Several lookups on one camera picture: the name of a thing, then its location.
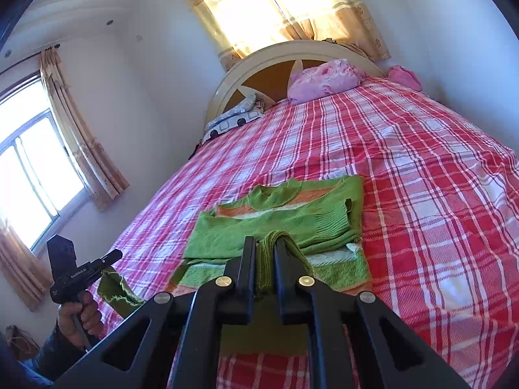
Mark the yellow patterned window curtain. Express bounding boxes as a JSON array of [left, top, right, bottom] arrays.
[[169, 0, 392, 72]]

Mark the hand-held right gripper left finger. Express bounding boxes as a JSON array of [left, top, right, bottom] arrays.
[[53, 236, 258, 389]]

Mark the beige bag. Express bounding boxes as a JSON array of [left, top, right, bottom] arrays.
[[5, 325, 41, 362]]

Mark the side window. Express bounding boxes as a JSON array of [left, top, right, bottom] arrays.
[[0, 71, 93, 257]]

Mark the beige side window curtain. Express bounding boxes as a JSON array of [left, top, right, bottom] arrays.
[[39, 46, 131, 212], [0, 216, 54, 312]]

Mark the white dotted patterned pillow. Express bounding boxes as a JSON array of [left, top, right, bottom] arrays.
[[203, 93, 267, 143]]

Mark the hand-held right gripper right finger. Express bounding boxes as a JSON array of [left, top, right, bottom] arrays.
[[273, 236, 472, 389]]

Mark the person's left forearm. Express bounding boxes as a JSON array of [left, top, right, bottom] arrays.
[[16, 324, 88, 389]]

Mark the green orange striped knit sweater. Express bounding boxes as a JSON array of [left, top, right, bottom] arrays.
[[97, 175, 372, 357]]

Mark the cream wooden headboard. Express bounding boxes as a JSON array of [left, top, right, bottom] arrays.
[[203, 39, 387, 131]]

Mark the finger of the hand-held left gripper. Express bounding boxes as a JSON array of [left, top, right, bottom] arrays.
[[98, 249, 123, 270]]

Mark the red plaid bed sheet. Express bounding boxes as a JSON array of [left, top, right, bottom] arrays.
[[86, 76, 519, 389]]

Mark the pink floral pillow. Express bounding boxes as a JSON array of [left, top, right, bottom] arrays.
[[286, 58, 366, 105]]

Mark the person's left hand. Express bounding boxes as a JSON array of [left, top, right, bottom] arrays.
[[57, 291, 105, 350]]

